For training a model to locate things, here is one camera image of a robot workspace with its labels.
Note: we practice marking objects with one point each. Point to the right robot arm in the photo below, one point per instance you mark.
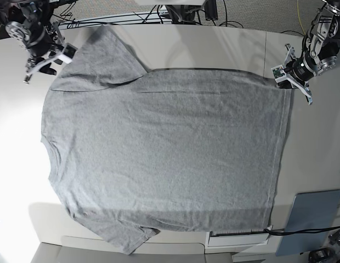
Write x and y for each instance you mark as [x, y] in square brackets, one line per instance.
[29, 23]

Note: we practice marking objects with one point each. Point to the blue-grey panel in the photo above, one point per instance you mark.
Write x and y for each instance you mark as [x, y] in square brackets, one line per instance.
[310, 210]

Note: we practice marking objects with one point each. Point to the grey T-shirt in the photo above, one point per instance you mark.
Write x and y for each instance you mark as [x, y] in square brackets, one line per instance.
[133, 152]

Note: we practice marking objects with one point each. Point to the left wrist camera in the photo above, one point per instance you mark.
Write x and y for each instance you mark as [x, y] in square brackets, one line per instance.
[279, 73]

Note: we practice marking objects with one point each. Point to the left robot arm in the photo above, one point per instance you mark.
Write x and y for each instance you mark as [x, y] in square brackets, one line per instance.
[320, 47]

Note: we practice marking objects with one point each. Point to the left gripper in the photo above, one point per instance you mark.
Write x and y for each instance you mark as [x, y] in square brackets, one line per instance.
[301, 71]

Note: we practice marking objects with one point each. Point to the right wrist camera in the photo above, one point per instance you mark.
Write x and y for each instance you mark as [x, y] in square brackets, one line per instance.
[67, 53]

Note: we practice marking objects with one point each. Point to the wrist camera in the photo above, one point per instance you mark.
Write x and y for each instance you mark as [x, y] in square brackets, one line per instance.
[279, 73]
[67, 53]

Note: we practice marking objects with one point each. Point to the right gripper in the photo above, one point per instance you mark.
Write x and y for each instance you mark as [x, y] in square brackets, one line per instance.
[46, 40]

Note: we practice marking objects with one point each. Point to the robot base stand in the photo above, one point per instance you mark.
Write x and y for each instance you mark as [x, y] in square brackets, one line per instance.
[188, 14]

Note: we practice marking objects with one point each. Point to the white cable grommet tray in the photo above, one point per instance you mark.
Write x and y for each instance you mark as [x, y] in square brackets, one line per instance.
[216, 240]

